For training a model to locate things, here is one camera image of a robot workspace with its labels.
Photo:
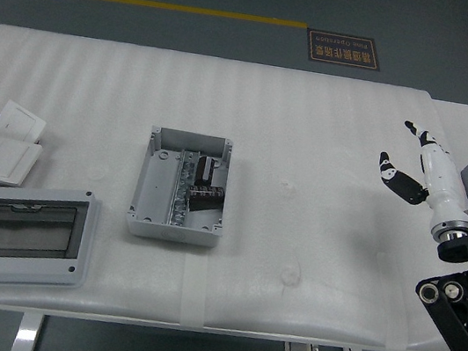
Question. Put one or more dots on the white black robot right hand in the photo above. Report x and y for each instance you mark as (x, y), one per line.
(442, 182)

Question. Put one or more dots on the black cylindrical battery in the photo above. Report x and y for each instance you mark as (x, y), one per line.
(205, 171)
(206, 198)

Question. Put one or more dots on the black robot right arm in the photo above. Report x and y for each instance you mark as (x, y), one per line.
(450, 325)

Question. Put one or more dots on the open grey junction box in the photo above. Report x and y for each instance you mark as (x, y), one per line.
(156, 190)

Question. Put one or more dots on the black floor sign orange text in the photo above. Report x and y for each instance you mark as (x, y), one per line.
(343, 50)

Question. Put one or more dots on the white foam mat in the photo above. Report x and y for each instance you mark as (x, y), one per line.
(270, 114)

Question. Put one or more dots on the grey cover with clear window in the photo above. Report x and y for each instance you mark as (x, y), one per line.
(14, 272)

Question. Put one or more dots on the metal mounting rail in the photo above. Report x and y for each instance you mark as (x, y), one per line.
(178, 202)

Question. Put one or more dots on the white wall switch panel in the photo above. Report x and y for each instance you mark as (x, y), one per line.
(9, 160)
(20, 121)

